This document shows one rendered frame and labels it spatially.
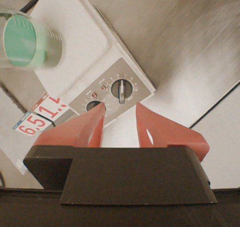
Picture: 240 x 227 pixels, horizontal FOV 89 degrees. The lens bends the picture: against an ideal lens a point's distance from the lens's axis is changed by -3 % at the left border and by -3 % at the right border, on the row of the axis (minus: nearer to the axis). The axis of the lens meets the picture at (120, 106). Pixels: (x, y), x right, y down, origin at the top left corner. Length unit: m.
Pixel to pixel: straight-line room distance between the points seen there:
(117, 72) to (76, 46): 0.06
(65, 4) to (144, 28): 0.12
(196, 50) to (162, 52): 0.05
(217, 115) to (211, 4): 0.16
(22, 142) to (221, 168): 0.48
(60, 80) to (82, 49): 0.05
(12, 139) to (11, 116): 0.07
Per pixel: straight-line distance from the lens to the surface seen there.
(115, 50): 0.18
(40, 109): 0.33
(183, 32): 0.24
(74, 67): 0.18
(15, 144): 0.50
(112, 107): 0.21
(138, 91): 0.20
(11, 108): 0.47
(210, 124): 0.25
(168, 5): 0.26
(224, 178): 0.30
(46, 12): 0.23
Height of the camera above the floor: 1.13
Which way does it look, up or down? 68 degrees down
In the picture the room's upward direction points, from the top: 118 degrees counter-clockwise
